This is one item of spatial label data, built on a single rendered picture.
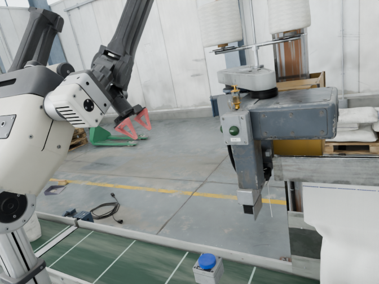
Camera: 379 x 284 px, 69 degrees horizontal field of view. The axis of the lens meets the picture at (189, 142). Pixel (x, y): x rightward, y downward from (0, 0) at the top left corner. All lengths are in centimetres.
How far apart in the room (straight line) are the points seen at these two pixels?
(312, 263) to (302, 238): 14
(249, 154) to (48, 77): 64
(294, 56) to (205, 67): 538
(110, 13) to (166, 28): 170
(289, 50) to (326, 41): 468
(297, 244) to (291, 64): 84
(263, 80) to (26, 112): 71
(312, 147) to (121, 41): 78
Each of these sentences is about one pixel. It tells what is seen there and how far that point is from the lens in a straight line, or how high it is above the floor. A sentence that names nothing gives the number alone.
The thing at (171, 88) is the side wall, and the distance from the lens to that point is 711.
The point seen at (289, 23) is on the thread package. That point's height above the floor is 155.
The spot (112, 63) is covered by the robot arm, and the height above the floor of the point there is 153.
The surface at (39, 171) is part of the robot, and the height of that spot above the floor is 127.
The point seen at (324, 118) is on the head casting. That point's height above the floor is 130.
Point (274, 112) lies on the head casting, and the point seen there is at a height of 132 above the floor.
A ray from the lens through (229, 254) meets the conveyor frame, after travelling 171.
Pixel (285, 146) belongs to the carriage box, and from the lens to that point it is 116.
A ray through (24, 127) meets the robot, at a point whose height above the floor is 141.
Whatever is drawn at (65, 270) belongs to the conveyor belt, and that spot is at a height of 38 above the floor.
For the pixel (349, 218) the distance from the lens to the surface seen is 112.
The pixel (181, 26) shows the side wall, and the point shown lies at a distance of 680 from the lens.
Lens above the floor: 151
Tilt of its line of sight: 17 degrees down
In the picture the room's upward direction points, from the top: 11 degrees counter-clockwise
